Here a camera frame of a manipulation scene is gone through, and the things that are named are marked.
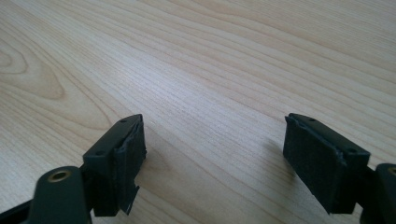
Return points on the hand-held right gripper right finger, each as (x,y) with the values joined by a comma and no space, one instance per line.
(320,161)

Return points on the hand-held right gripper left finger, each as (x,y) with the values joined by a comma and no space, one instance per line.
(115,161)

